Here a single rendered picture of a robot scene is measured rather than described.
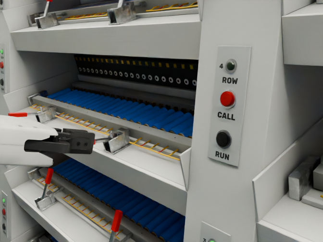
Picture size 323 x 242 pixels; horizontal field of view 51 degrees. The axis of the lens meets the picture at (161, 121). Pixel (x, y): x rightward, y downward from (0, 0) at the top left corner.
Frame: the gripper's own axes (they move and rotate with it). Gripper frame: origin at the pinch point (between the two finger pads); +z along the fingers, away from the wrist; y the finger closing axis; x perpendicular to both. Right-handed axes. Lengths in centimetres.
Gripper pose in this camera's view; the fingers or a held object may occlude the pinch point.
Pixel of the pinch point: (77, 141)
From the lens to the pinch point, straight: 51.2
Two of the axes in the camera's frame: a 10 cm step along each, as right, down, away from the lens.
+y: 6.7, 1.7, -7.2
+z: 7.1, 1.0, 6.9
